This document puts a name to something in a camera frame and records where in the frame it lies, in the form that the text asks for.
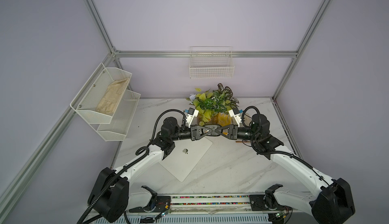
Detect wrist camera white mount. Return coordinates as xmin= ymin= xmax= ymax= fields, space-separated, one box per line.
xmin=229 ymin=107 xmax=243 ymax=127
xmin=184 ymin=108 xmax=199 ymax=128

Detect aluminium front rail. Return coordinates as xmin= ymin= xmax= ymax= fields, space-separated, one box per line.
xmin=80 ymin=191 xmax=342 ymax=224

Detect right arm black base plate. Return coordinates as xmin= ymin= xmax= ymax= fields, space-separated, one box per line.
xmin=249 ymin=194 xmax=291 ymax=211

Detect white two-tier wall basket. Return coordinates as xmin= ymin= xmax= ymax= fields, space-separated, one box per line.
xmin=70 ymin=64 xmax=140 ymax=141

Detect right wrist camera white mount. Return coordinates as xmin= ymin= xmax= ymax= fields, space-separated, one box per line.
xmin=229 ymin=107 xmax=243 ymax=127

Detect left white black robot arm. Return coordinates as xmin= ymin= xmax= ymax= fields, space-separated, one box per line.
xmin=78 ymin=108 xmax=217 ymax=224

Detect black wireless mouse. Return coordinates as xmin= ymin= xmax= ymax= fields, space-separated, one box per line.
xmin=207 ymin=128 xmax=220 ymax=137

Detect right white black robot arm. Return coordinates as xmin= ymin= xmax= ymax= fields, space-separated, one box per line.
xmin=212 ymin=106 xmax=356 ymax=224

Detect potted green plant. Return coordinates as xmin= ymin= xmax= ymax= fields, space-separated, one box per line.
xmin=186 ymin=83 xmax=239 ymax=126

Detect white wire wall basket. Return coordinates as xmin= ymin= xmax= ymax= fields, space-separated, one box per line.
xmin=189 ymin=46 xmax=235 ymax=79

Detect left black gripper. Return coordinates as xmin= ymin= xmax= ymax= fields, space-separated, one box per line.
xmin=171 ymin=125 xmax=211 ymax=142

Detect beige glove in basket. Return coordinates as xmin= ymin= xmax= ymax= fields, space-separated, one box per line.
xmin=96 ymin=78 xmax=130 ymax=116

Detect aluminium frame profiles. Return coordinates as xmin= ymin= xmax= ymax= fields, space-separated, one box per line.
xmin=1 ymin=0 xmax=333 ymax=222

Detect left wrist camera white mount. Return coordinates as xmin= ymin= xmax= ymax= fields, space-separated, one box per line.
xmin=184 ymin=108 xmax=199 ymax=128

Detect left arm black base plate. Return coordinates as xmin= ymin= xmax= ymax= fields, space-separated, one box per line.
xmin=127 ymin=196 xmax=171 ymax=213

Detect white laptop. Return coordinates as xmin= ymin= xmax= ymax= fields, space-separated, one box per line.
xmin=160 ymin=138 xmax=213 ymax=182

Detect yellow glass cup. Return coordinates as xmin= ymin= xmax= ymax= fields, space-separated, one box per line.
xmin=216 ymin=113 xmax=232 ymax=127

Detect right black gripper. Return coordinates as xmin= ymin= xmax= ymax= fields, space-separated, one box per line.
xmin=216 ymin=125 xmax=260 ymax=141

